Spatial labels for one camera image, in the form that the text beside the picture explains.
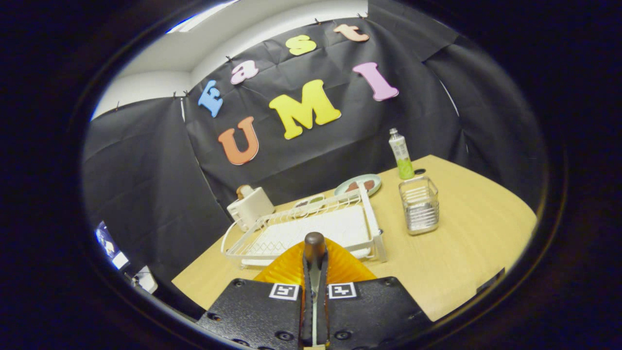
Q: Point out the pale green plate with meat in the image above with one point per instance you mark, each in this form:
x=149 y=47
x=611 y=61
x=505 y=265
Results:
x=342 y=187

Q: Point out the ceiling light panel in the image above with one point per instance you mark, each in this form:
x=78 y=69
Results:
x=204 y=14

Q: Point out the white drain tray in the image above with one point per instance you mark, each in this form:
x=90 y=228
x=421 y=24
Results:
x=335 y=226

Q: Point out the white sectioned tray with grains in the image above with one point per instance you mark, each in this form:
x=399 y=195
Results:
x=311 y=201

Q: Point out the black backdrop cloth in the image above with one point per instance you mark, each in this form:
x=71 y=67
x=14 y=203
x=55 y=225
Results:
x=160 y=160

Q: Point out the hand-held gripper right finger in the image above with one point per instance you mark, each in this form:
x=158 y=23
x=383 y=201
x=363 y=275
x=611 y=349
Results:
x=374 y=311

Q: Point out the cream toaster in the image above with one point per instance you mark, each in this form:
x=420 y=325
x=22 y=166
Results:
x=252 y=206

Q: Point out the brown meat piece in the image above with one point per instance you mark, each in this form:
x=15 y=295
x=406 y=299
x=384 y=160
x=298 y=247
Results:
x=368 y=184
x=353 y=186

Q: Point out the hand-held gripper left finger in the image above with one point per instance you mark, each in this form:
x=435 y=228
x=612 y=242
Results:
x=252 y=311

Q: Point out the toast slice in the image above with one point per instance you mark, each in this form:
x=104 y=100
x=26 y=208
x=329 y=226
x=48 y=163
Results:
x=244 y=191

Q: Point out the small lit screen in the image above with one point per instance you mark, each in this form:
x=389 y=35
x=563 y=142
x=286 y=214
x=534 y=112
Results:
x=109 y=245

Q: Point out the white and green bottle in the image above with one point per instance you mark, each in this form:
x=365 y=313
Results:
x=402 y=153

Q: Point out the white box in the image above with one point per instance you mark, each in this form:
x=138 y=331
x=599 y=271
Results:
x=146 y=279

